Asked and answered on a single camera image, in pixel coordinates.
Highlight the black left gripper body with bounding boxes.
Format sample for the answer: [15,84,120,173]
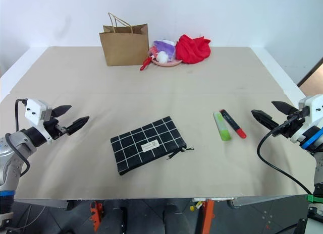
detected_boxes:
[41,108,70,141]

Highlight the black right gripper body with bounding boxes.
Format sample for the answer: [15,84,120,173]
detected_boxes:
[272,105,310,138]

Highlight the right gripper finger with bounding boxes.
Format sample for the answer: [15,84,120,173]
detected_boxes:
[271,100,299,116]
[251,109,280,131]

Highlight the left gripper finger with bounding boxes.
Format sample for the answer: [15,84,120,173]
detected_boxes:
[67,115,90,137]
[51,105,73,118]

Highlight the red marker pen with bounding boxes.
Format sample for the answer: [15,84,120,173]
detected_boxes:
[219,108,247,139]

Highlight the green highlighter pen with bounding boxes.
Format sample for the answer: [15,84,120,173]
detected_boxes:
[213,111,233,142]

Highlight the black checkered pencil pouch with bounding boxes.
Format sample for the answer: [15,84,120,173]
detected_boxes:
[110,115,194,176]

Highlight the brown paper bag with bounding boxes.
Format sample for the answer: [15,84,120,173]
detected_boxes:
[98,12,149,67]

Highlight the beige table cover sheet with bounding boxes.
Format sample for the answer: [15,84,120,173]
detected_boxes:
[0,46,313,201]

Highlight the orange and black clamp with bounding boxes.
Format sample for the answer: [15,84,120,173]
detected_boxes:
[89,201,104,232]

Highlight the red cloth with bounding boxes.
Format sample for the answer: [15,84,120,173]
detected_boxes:
[175,34,211,65]

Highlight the pink plate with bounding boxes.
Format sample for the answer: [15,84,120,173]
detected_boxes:
[151,57,183,68]

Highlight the white fluffy ball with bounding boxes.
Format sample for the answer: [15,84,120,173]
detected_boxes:
[156,51,169,63]

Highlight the orange table leg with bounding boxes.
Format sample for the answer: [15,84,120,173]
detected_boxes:
[201,199,215,234]

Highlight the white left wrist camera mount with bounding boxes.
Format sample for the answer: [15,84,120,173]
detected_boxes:
[24,98,53,144]

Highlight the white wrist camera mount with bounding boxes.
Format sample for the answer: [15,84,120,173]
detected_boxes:
[290,94,323,144]
[24,98,53,144]

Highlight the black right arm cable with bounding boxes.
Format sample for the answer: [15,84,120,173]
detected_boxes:
[256,112,313,196]

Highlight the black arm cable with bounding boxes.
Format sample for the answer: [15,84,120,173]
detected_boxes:
[256,112,313,196]
[5,98,31,179]

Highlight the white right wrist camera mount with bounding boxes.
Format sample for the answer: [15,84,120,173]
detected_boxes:
[290,94,323,144]

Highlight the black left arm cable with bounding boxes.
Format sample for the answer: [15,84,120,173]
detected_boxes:
[5,98,31,179]

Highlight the grey metal table frame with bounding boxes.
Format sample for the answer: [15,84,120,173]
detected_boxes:
[14,195,312,211]

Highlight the red strap keychain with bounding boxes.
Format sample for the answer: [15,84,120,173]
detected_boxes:
[140,55,155,72]

